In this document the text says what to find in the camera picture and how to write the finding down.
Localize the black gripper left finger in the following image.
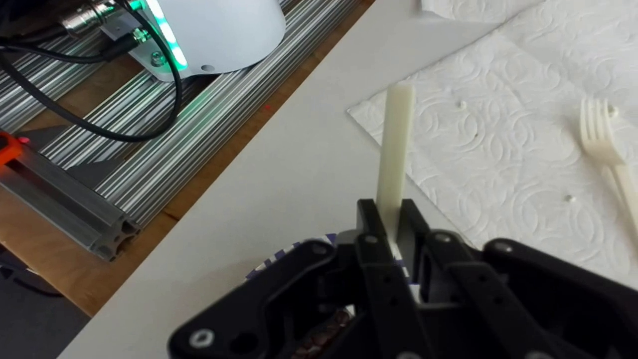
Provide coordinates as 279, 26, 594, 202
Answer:
354, 200, 430, 359

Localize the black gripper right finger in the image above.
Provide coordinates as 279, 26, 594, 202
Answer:
398, 200, 552, 359

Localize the cream plastic spoon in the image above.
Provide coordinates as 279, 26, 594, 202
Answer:
376, 84, 414, 260

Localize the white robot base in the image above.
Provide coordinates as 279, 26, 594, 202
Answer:
129, 0, 285, 78

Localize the upper white paper towel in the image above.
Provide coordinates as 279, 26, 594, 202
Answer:
345, 0, 638, 292

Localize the white paper towel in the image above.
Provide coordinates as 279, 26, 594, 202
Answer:
345, 0, 638, 292
418, 0, 540, 24

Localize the cream plastic fork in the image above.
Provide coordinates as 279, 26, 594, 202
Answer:
578, 98, 638, 234

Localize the lower white paper towel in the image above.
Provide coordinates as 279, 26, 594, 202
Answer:
418, 0, 540, 24

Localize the aluminium frame rail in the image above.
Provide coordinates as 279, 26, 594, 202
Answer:
0, 0, 356, 262

